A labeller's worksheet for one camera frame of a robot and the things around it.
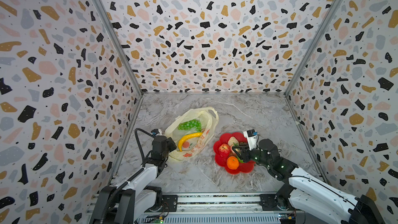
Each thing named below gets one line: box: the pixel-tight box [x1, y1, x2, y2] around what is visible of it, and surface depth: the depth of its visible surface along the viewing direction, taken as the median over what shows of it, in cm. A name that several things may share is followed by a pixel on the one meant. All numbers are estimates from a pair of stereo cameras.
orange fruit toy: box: [226, 155, 240, 170], surface depth 84 cm
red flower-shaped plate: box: [213, 132, 256, 175], surface depth 86 cm
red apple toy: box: [218, 143, 231, 158], surface depth 87 cm
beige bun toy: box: [228, 136, 239, 147], surface depth 92 cm
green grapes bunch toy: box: [177, 119, 203, 133], surface depth 100 cm
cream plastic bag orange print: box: [164, 106, 220, 162], surface depth 95 cm
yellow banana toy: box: [177, 132, 204, 152], surface depth 96 cm
